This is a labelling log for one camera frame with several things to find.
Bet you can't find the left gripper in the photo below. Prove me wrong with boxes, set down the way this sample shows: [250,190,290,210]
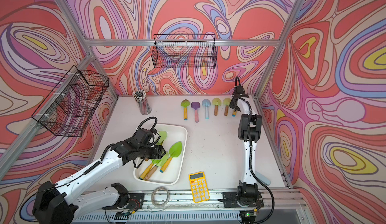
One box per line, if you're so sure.
[138,145,168,159]

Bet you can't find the green wooden-handle shovel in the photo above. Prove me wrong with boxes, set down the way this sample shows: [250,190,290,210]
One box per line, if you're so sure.
[145,152,169,181]
[223,98,231,116]

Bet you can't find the green shovel wooden handle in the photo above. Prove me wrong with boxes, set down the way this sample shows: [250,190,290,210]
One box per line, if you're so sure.
[212,98,222,116]

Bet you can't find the light blue shovel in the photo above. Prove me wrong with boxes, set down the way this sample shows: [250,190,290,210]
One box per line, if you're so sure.
[202,99,211,119]

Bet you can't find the green shovel blue-tip handle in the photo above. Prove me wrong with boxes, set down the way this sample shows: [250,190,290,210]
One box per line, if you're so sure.
[160,141,183,173]

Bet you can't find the purple shovel pink handle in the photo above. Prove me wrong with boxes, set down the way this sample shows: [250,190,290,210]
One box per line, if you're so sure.
[191,101,201,123]

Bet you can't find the green shovel yellow handle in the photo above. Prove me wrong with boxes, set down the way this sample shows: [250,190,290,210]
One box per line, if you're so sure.
[181,99,190,120]

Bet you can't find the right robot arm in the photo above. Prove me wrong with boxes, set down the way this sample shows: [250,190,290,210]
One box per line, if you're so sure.
[230,85,272,201]

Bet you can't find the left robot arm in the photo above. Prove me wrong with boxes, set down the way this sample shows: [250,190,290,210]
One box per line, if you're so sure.
[32,128,166,224]

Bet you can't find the green shovel in tray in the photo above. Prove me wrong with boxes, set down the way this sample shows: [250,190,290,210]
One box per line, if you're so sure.
[139,160,160,180]

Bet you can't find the white storage tray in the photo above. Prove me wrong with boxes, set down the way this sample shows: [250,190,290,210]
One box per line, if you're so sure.
[133,124,188,185]

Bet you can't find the metal pen cup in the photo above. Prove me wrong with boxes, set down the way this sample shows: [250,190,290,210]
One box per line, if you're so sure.
[133,90,151,115]

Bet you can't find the yellow calculator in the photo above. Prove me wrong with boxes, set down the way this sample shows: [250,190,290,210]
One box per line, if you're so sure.
[189,172,210,203]

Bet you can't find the coiled grey cable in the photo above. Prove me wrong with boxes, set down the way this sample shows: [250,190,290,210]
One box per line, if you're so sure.
[150,186,170,207]

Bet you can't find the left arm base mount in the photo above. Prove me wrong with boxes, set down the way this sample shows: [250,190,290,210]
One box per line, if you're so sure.
[102,192,145,213]

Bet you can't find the black wire basket back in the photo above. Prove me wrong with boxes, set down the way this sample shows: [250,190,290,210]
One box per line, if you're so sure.
[151,33,217,69]

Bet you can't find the black wire basket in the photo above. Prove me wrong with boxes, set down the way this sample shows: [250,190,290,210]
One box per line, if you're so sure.
[151,33,217,69]
[31,66,110,137]

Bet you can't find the black wire basket left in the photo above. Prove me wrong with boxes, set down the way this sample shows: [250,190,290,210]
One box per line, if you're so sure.
[31,66,110,137]

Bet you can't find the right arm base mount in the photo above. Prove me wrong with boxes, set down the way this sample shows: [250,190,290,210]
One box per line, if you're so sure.
[219,191,264,209]

